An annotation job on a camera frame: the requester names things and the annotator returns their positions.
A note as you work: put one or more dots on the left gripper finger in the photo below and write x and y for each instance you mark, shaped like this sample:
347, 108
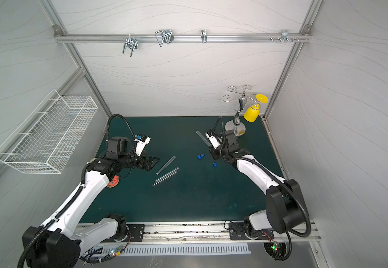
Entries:
153, 159
150, 165

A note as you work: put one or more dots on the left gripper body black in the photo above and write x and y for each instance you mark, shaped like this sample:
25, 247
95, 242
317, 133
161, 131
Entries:
143, 162

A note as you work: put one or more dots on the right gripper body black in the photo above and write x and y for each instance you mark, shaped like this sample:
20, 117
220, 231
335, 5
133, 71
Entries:
216, 153

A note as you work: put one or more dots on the clear test tube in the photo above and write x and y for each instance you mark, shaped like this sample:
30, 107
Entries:
176, 169
165, 177
205, 140
166, 165

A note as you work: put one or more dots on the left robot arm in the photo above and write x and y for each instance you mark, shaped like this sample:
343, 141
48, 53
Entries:
55, 243

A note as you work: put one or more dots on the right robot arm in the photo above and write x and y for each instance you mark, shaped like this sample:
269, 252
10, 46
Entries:
285, 211

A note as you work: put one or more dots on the chrome cup holder stand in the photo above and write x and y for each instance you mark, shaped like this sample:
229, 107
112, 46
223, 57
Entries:
245, 94

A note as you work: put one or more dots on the beige red round object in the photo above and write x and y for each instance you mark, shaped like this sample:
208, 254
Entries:
114, 182

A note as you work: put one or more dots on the green table mat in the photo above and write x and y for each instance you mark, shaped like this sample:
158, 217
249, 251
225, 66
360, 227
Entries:
198, 192

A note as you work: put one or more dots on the metal clamp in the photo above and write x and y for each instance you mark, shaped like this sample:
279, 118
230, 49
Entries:
130, 44
164, 37
203, 36
285, 37

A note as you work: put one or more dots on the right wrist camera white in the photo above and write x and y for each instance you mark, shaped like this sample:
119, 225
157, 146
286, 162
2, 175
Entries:
212, 133

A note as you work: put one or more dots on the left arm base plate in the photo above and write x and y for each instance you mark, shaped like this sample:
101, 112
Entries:
135, 232

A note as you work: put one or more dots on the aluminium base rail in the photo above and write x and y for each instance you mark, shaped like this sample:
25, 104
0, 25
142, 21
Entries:
203, 232

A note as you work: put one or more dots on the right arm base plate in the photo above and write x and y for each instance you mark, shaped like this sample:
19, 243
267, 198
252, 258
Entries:
244, 231

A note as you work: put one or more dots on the white wire basket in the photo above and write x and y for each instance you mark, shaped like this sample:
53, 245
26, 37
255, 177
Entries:
44, 142

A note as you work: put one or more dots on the white slotted cable duct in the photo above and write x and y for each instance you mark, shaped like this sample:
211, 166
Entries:
200, 249

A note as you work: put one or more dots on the aluminium crossbar rail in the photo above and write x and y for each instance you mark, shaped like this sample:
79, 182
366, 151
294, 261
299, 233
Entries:
179, 38

